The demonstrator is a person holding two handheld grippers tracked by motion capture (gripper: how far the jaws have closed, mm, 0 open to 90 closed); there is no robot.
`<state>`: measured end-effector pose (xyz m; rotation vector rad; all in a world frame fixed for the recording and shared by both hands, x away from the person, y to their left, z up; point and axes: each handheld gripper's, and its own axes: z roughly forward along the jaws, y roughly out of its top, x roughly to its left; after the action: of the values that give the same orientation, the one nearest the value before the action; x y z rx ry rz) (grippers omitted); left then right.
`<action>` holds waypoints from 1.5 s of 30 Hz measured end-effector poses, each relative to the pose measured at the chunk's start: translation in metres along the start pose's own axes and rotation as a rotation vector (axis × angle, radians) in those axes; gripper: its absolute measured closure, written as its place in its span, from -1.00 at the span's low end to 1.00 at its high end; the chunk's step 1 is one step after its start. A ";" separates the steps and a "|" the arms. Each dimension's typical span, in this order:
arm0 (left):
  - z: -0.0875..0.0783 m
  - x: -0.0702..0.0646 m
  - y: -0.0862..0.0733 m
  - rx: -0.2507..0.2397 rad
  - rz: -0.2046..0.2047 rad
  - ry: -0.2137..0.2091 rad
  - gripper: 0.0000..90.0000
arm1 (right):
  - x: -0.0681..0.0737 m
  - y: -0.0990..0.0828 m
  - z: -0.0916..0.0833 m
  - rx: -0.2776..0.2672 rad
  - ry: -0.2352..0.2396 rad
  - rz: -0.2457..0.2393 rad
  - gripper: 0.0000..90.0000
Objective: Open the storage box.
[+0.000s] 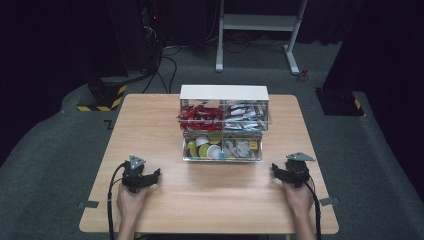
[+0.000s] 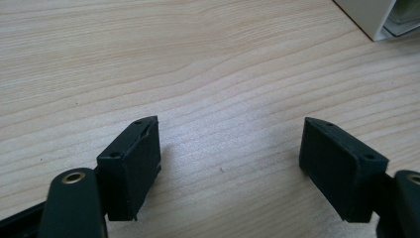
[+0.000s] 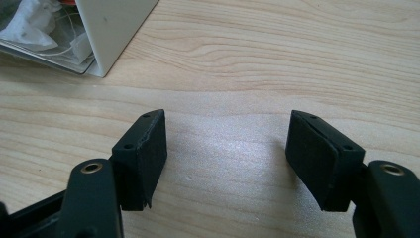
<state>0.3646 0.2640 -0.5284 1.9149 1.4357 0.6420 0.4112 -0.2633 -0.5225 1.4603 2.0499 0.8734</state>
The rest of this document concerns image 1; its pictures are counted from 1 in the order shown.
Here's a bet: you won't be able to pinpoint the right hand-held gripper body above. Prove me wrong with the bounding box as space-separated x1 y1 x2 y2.
284 152 317 189

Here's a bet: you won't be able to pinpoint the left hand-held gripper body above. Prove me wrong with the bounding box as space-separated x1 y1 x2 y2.
121 154 149 194

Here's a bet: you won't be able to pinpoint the clear organizer with white top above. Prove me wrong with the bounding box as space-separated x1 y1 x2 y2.
179 84 271 164

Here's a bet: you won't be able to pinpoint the person's right hand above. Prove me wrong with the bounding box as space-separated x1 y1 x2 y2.
282 179 316 218

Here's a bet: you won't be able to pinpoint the person's left hand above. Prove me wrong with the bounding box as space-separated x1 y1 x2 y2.
116 182 151 219

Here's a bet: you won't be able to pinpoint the grey tape piece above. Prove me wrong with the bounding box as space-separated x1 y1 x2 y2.
77 200 100 210
318 196 341 207

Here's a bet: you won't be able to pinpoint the pile of tea bags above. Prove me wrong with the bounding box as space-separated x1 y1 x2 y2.
222 136 261 160

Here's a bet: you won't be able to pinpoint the pile of green white capsules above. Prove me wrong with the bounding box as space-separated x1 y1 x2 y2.
186 132 224 161

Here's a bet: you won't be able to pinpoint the pile of silver stick packets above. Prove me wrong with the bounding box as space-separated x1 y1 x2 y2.
223 103 268 131

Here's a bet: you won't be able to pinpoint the pile of red stick packets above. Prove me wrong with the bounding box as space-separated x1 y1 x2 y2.
176 104 225 132

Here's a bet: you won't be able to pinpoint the black stand base yellow stripes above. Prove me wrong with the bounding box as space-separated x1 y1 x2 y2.
76 75 129 113

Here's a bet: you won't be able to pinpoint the dark equipment rack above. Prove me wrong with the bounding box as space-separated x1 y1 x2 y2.
139 0 165 73

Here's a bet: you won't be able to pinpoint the white metal stand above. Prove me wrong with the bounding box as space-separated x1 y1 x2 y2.
215 0 310 76

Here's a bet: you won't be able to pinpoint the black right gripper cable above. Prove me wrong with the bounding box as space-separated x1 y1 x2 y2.
290 166 323 240

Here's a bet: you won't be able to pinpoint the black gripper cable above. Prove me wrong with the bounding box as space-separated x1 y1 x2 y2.
106 161 130 240
290 166 323 240

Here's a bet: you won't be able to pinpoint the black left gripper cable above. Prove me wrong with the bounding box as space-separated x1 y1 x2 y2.
106 161 130 240

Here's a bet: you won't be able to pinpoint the black floor cables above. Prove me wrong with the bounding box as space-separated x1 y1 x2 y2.
141 41 183 95

